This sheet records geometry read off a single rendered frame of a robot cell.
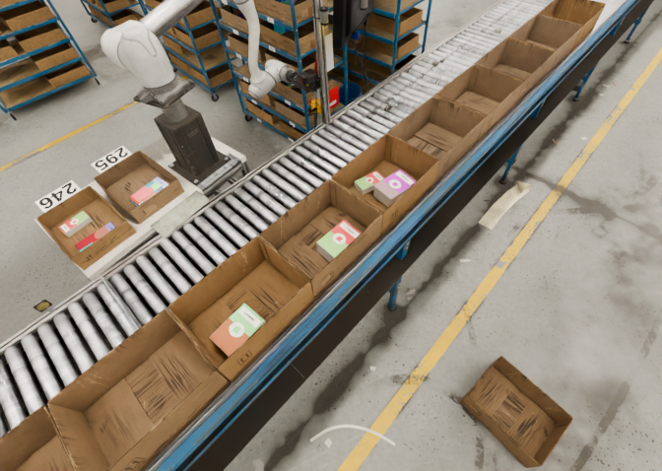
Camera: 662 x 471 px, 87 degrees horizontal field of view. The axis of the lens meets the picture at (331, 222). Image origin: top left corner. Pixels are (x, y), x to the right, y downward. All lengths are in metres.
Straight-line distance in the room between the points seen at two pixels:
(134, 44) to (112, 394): 1.34
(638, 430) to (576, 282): 0.83
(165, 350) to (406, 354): 1.34
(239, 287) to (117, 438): 0.59
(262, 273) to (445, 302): 1.33
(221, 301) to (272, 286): 0.20
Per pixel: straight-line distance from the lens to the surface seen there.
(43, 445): 1.55
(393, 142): 1.71
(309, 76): 2.08
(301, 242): 1.48
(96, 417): 1.48
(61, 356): 1.84
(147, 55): 1.80
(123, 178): 2.31
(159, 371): 1.42
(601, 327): 2.69
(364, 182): 1.64
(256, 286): 1.42
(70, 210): 2.27
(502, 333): 2.41
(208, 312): 1.43
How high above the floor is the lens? 2.11
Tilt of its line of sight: 53 degrees down
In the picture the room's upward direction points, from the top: 5 degrees counter-clockwise
